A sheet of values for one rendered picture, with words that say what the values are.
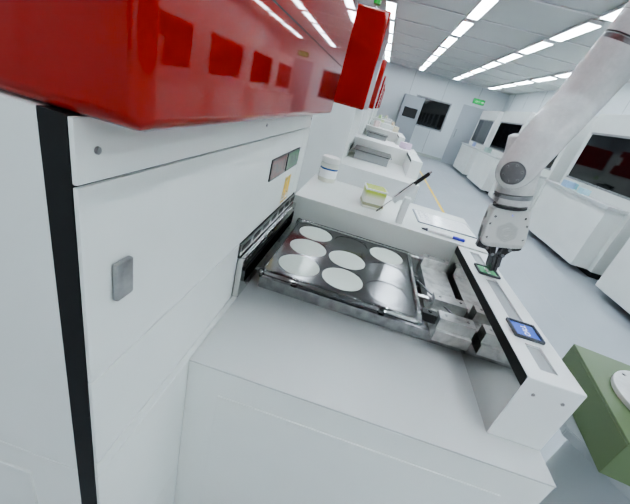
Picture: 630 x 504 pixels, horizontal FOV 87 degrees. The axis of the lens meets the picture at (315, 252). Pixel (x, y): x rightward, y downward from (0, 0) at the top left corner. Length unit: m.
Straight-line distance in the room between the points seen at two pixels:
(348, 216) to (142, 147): 0.80
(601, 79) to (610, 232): 4.70
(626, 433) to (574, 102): 0.60
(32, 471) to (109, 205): 0.38
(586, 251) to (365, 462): 5.02
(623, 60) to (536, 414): 0.64
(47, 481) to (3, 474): 0.06
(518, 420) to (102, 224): 0.67
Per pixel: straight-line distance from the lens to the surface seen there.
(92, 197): 0.30
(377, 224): 1.06
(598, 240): 5.49
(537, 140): 0.80
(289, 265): 0.77
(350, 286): 0.76
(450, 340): 0.80
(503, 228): 0.92
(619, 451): 0.80
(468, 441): 0.69
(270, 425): 0.66
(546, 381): 0.67
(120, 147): 0.31
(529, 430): 0.73
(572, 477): 0.99
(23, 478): 0.61
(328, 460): 0.70
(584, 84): 0.87
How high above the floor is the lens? 1.27
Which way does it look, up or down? 26 degrees down
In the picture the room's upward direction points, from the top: 16 degrees clockwise
